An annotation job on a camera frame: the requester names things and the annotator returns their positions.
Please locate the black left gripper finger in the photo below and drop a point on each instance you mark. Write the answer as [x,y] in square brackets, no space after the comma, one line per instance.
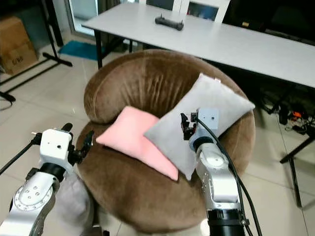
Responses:
[67,127]
[89,140]

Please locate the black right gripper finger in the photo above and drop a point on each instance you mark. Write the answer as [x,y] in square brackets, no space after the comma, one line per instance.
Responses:
[184,123]
[194,116]

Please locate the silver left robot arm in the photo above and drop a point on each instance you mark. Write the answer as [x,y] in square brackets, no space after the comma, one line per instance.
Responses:
[29,201]

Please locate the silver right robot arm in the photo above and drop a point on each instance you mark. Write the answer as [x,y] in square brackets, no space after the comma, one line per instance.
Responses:
[219,182]

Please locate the pink fabric pillow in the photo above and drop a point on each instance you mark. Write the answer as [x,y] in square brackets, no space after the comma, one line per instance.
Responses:
[123,132]

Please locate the brown round velvet sofa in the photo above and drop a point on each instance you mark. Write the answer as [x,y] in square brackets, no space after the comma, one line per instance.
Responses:
[147,83]

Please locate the teal floor mat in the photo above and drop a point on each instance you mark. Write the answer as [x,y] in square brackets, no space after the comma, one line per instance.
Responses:
[78,50]

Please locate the small printed cardboard box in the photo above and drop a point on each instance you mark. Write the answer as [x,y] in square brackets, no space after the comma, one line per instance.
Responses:
[23,60]

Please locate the white table with black legs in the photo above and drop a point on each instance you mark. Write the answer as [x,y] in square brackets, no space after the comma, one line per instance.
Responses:
[216,39]

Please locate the black handheld controller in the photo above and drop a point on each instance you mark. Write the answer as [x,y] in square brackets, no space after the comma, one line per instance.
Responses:
[170,23]

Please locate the large brown cardboard box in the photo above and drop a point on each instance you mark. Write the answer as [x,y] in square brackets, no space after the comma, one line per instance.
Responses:
[12,34]

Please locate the white wooden chair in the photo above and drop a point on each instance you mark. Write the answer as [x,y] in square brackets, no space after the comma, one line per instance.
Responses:
[179,5]

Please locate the white framed glass door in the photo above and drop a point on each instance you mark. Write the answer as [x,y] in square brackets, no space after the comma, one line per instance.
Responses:
[81,10]

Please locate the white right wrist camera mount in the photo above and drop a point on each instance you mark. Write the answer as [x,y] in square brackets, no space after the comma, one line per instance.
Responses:
[207,120]

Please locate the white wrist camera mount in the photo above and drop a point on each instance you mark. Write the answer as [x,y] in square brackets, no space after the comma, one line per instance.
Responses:
[207,120]
[56,145]

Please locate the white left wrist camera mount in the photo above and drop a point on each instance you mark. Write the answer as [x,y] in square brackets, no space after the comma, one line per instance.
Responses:
[56,145]

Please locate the black metal stand frame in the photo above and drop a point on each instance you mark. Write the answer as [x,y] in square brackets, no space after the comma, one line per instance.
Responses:
[59,60]

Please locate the black metal leg frame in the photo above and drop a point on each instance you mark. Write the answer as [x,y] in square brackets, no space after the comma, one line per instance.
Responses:
[294,172]

